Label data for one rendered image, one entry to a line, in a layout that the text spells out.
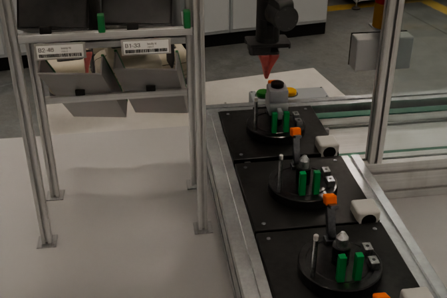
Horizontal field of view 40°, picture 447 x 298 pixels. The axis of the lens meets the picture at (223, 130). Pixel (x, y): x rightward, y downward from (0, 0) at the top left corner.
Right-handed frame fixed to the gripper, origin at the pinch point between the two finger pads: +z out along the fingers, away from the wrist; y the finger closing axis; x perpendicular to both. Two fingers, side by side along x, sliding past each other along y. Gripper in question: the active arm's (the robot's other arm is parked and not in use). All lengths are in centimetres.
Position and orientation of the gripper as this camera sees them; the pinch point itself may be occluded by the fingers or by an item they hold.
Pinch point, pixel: (266, 74)
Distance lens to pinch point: 153.3
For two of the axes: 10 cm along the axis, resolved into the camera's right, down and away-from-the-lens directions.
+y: 9.9, -0.7, 1.3
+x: -1.4, -4.7, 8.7
